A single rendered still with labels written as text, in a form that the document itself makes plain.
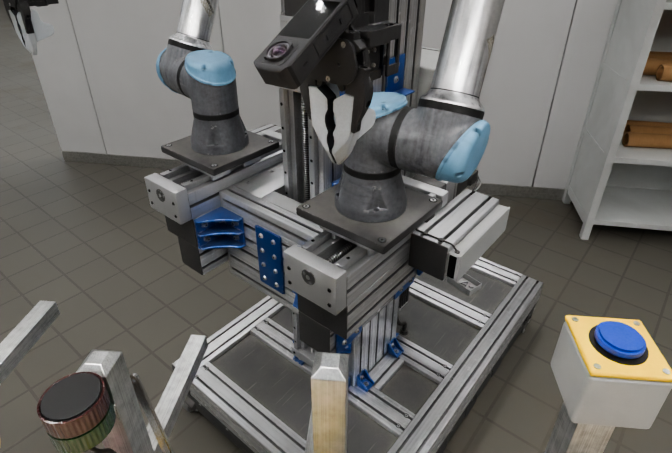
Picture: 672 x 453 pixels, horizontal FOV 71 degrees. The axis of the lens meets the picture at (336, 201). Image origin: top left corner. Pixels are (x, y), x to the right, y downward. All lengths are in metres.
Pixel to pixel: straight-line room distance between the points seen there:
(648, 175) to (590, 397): 3.02
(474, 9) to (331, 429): 0.66
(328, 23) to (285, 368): 1.44
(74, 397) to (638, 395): 0.52
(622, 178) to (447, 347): 1.93
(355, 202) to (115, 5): 2.73
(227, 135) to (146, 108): 2.34
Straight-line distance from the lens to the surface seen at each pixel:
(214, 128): 1.24
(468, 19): 0.86
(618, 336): 0.50
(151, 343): 2.25
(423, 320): 1.94
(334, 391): 0.51
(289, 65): 0.43
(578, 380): 0.50
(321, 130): 0.54
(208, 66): 1.20
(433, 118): 0.83
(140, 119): 3.62
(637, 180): 3.46
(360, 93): 0.49
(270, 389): 1.71
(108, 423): 0.58
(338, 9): 0.47
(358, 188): 0.92
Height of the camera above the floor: 1.55
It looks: 30 degrees down
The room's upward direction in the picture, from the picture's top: straight up
